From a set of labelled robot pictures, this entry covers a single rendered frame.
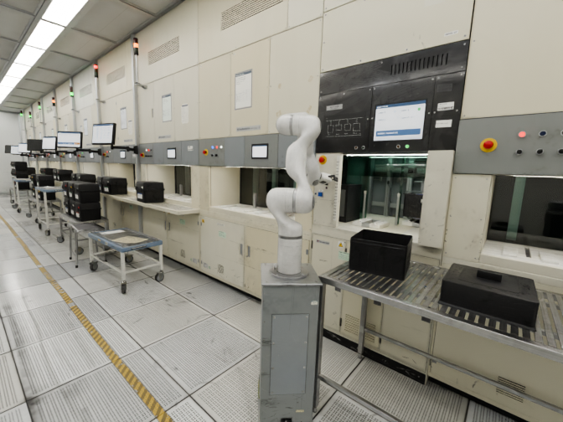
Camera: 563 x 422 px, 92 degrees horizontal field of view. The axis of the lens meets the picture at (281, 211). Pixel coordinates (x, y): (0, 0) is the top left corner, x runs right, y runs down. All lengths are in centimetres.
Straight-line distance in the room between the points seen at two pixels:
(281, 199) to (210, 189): 184
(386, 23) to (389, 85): 36
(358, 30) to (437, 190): 112
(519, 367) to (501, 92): 136
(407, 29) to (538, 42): 61
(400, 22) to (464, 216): 116
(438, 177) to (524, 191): 62
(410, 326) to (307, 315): 83
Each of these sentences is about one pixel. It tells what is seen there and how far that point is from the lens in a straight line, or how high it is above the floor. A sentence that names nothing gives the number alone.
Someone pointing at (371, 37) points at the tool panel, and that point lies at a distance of 206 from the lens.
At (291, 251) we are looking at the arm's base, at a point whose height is 89.
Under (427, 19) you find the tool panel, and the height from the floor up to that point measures 210.
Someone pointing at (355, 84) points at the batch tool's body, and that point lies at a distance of 201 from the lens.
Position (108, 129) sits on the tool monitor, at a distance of 417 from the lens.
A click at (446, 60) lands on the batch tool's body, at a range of 186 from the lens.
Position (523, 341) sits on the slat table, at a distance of 122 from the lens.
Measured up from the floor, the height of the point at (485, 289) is 86.
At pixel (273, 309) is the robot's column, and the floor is 63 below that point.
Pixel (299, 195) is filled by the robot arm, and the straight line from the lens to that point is 126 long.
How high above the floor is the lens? 127
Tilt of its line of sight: 9 degrees down
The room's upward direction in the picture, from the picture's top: 2 degrees clockwise
